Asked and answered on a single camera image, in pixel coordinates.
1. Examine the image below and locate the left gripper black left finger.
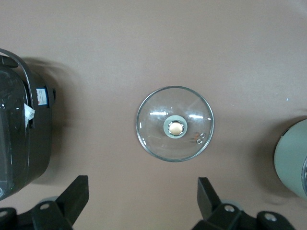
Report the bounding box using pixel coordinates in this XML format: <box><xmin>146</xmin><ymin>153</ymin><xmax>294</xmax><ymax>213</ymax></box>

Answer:
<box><xmin>31</xmin><ymin>175</ymin><xmax>89</xmax><ymax>230</ymax></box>

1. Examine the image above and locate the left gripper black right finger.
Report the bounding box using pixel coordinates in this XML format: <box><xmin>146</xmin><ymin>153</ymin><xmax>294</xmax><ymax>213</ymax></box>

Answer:
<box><xmin>191</xmin><ymin>177</ymin><xmax>242</xmax><ymax>230</ymax></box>

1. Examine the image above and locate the glass pot lid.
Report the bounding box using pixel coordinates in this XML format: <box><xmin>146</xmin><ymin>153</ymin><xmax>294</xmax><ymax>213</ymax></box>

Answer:
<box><xmin>136</xmin><ymin>85</ymin><xmax>215</xmax><ymax>163</ymax></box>

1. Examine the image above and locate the stainless steel pot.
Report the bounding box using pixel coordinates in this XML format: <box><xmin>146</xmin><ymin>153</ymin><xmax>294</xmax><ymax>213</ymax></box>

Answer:
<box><xmin>273</xmin><ymin>116</ymin><xmax>307</xmax><ymax>202</ymax></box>

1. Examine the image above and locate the black rice cooker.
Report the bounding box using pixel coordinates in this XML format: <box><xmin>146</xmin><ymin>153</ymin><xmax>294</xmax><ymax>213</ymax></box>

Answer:
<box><xmin>0</xmin><ymin>47</ymin><xmax>57</xmax><ymax>202</ymax></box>

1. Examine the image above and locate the brown table cover mat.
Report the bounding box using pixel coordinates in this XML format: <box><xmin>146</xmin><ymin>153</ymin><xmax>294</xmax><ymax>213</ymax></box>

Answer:
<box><xmin>0</xmin><ymin>0</ymin><xmax>307</xmax><ymax>230</ymax></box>

